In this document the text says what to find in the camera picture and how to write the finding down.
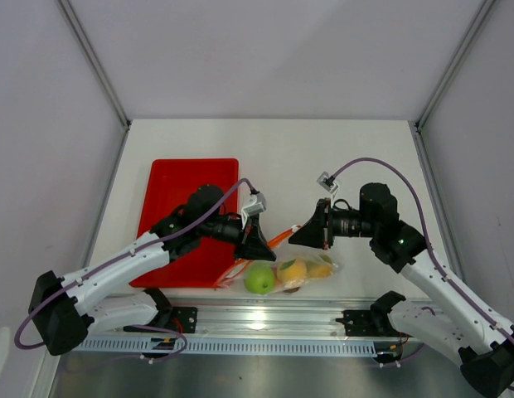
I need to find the aluminium frame post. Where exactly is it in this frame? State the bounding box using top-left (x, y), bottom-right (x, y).
top-left (56, 0), bottom-right (131, 131)
top-left (415, 0), bottom-right (500, 133)

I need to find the yellow green mango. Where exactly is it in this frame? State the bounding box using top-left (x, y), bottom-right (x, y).
top-left (306, 255), bottom-right (333, 279)

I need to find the green apple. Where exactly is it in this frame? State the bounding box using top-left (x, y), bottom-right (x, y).
top-left (244, 264), bottom-right (276, 295)

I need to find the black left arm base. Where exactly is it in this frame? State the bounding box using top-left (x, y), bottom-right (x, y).
top-left (143, 288), bottom-right (198, 334)

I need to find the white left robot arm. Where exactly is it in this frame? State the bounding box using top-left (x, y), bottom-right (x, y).
top-left (27, 185), bottom-right (276, 356)

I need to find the red plastic tray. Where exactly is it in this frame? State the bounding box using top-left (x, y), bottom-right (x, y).
top-left (129, 158), bottom-right (239, 289)

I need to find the left aluminium frame post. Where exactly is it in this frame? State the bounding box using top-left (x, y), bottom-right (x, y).
top-left (56, 0), bottom-right (131, 131)

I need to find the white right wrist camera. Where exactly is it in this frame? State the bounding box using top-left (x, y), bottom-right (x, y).
top-left (317, 172), bottom-right (340, 205)

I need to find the orange fruit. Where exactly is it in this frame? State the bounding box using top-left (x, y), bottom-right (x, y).
top-left (276, 259), bottom-right (308, 289)

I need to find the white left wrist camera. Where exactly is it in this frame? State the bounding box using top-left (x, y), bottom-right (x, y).
top-left (240, 192), bottom-right (267, 221)

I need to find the clear zip top bag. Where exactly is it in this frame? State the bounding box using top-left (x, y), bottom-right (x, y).
top-left (213, 225), bottom-right (342, 296)

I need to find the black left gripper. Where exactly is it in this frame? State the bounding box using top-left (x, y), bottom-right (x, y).
top-left (198, 213), bottom-right (276, 261)

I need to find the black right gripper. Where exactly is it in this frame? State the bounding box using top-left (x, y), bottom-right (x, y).
top-left (289, 198), bottom-right (378, 251)

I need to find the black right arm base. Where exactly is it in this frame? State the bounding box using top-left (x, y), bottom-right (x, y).
top-left (335, 291), bottom-right (405, 337)

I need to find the white slotted cable duct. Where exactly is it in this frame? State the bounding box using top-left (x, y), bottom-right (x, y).
top-left (75, 336), bottom-right (377, 357)

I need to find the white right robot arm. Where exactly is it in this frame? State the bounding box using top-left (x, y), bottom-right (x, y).
top-left (289, 182), bottom-right (514, 397)

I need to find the right aluminium frame post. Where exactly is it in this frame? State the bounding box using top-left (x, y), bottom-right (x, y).
top-left (415, 0), bottom-right (500, 133)

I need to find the brown kiwi fruit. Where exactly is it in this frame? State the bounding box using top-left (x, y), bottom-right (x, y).
top-left (282, 287), bottom-right (300, 294)

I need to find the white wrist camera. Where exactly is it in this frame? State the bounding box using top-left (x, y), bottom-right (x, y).
top-left (240, 192), bottom-right (267, 221)
top-left (317, 172), bottom-right (340, 205)

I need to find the aluminium front rail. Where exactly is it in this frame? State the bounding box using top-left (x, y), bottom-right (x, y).
top-left (47, 296), bottom-right (501, 343)

